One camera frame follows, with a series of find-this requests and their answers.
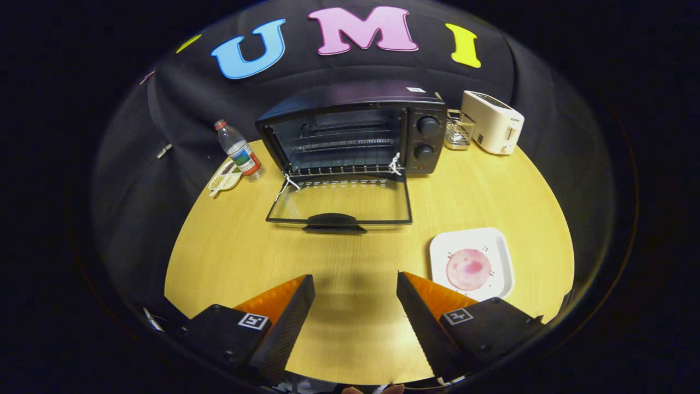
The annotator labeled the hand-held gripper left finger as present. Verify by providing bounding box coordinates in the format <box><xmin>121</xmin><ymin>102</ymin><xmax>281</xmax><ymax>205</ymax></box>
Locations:
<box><xmin>179</xmin><ymin>274</ymin><xmax>316</xmax><ymax>385</ymax></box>

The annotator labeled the clear plastic water bottle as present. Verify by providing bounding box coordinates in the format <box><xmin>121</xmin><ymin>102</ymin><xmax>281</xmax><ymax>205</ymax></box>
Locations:
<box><xmin>214</xmin><ymin>119</ymin><xmax>265</xmax><ymax>182</ymax></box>

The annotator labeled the black toaster oven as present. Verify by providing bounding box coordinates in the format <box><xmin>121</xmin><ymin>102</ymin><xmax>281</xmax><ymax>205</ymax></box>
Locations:
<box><xmin>255</xmin><ymin>81</ymin><xmax>448</xmax><ymax>235</ymax></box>

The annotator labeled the white square plate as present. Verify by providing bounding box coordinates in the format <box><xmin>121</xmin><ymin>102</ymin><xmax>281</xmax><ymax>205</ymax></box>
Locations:
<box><xmin>429</xmin><ymin>227</ymin><xmax>515</xmax><ymax>302</ymax></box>

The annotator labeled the pink round meat slice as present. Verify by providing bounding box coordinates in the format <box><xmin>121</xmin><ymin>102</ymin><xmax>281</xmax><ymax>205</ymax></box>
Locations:
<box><xmin>446</xmin><ymin>248</ymin><xmax>492</xmax><ymax>291</ymax></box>

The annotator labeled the black backdrop cloth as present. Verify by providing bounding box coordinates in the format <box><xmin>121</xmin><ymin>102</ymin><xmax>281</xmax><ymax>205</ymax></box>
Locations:
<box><xmin>90</xmin><ymin>0</ymin><xmax>621</xmax><ymax>323</ymax></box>

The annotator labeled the white toaster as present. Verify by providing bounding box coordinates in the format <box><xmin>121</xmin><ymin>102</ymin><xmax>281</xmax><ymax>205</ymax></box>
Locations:
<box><xmin>461</xmin><ymin>90</ymin><xmax>525</xmax><ymax>155</ymax></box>

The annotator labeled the wire mesh basket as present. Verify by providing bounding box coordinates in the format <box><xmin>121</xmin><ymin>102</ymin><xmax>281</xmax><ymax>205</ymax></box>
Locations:
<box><xmin>444</xmin><ymin>109</ymin><xmax>475</xmax><ymax>150</ymax></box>

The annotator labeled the small white snack dish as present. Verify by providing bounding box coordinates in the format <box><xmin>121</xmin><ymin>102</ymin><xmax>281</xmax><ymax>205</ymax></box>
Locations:
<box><xmin>208</xmin><ymin>160</ymin><xmax>242</xmax><ymax>198</ymax></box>

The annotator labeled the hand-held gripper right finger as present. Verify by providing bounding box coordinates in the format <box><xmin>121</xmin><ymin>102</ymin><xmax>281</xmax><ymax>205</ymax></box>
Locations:
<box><xmin>396</xmin><ymin>271</ymin><xmax>544</xmax><ymax>384</ymax></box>

